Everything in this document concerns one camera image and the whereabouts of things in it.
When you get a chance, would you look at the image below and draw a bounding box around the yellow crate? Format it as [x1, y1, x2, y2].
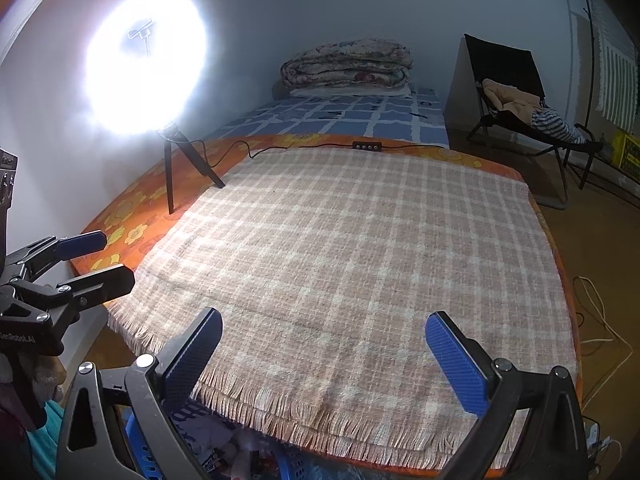
[612, 130, 640, 182]

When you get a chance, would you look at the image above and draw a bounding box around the beige cloth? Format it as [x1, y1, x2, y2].
[481, 79, 544, 124]

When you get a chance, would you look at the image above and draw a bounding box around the striped garment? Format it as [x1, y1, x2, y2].
[530, 106, 592, 147]

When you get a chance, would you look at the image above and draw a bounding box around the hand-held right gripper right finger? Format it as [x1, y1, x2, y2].
[424, 311, 591, 480]

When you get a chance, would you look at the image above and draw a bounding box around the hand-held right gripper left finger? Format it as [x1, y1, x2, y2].
[55, 306, 224, 480]

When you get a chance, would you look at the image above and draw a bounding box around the black folding chair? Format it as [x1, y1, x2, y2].
[464, 34, 606, 191]

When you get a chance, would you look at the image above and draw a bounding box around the white radiator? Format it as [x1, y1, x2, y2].
[597, 5, 640, 132]

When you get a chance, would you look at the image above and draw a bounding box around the blue plastic basket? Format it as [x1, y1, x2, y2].
[124, 400, 313, 480]

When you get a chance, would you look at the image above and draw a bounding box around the beige plaid fringed blanket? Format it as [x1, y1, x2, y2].
[106, 146, 576, 471]

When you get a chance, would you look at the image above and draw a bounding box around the white power strip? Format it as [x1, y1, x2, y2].
[582, 415, 617, 462]

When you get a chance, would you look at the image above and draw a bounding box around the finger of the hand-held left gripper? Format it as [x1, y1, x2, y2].
[10, 263, 136, 327]
[4, 230, 108, 282]

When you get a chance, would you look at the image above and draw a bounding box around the folded floral quilt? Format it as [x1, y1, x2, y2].
[280, 39, 415, 92]

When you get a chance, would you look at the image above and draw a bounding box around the blue checked bedsheet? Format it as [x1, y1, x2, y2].
[207, 87, 451, 150]

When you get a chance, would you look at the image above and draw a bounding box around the orange floral mattress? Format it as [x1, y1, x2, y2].
[72, 132, 586, 479]

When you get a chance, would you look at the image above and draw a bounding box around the person's left hand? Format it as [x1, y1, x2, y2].
[32, 356, 69, 403]

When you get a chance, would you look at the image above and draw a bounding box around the teal cloth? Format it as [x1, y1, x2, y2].
[25, 402, 67, 480]

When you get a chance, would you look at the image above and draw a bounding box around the ring light with black tripod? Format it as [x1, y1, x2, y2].
[82, 0, 227, 215]

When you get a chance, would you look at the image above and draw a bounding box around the white floor cable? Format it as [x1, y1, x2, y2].
[572, 275, 636, 402]

